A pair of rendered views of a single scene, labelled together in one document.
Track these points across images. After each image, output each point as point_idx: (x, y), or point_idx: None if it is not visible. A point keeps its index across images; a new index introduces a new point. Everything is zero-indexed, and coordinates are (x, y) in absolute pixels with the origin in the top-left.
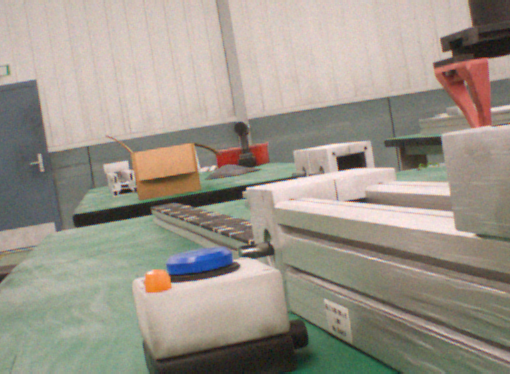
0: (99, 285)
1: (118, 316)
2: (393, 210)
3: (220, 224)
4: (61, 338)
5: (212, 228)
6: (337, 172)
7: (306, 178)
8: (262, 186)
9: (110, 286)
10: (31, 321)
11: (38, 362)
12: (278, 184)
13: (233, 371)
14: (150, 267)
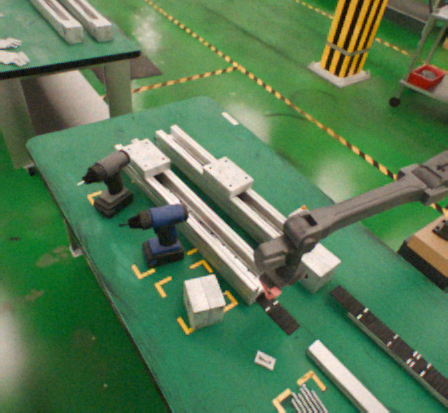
0: (431, 323)
1: (366, 271)
2: (271, 210)
3: (440, 379)
4: (362, 254)
5: (433, 366)
6: (321, 269)
7: (326, 264)
8: (333, 257)
9: (421, 318)
10: (396, 273)
11: (347, 237)
12: (328, 256)
13: None
14: (444, 356)
